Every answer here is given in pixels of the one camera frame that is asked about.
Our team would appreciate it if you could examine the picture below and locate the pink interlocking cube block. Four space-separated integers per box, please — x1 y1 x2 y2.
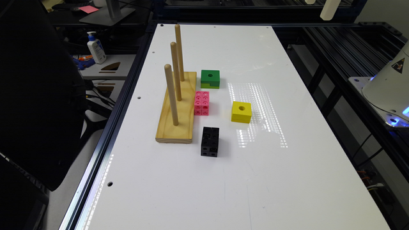
194 91 210 116

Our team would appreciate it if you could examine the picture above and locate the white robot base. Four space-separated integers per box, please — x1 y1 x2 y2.
348 44 408 128

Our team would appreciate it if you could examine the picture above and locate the black interlocking cube block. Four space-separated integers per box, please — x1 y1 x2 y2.
201 126 219 157

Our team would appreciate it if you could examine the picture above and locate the green block with hole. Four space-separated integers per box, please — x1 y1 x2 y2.
201 70 220 89

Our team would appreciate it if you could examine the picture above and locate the yellow block with hole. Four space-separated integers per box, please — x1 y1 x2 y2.
231 101 252 123

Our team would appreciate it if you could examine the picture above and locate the wooden peg base board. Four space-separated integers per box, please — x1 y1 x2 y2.
155 72 197 144

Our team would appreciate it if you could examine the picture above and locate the front wooden peg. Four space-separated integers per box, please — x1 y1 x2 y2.
164 64 179 126

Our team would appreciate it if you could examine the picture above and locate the wooden peg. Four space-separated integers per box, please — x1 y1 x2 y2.
164 64 179 126
174 24 185 82
170 42 181 101

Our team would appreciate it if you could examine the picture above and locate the middle wooden peg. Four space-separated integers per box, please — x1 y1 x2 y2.
170 42 181 101

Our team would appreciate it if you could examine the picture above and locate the rear wooden peg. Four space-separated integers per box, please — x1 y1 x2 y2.
174 24 185 82

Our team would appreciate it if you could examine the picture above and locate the white lotion pump bottle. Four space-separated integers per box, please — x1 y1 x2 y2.
87 31 107 64

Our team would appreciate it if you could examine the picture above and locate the blue orange tool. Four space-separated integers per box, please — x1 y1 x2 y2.
72 55 95 70

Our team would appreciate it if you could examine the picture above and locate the grey monitor stand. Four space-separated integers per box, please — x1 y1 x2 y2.
79 0 135 26

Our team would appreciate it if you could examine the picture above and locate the pink sticky note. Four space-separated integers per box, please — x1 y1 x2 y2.
79 5 99 14

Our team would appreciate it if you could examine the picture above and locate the black office chair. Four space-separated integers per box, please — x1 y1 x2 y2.
1 0 87 191

